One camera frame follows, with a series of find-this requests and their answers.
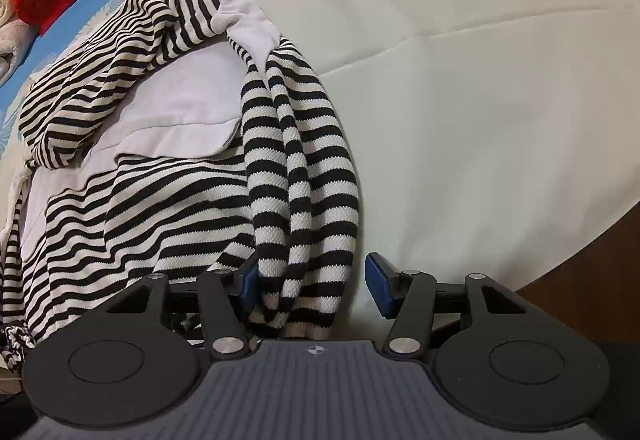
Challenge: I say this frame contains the cream folded fleece blanket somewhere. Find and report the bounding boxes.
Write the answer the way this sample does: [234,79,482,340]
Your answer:
[0,0,37,85]

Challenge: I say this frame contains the blue cream patterned bedsheet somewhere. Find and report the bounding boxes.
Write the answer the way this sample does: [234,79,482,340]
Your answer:
[1,0,639,338]

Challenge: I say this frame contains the black white striped hooded top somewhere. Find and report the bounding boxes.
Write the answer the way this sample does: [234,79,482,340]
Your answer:
[1,0,359,371]

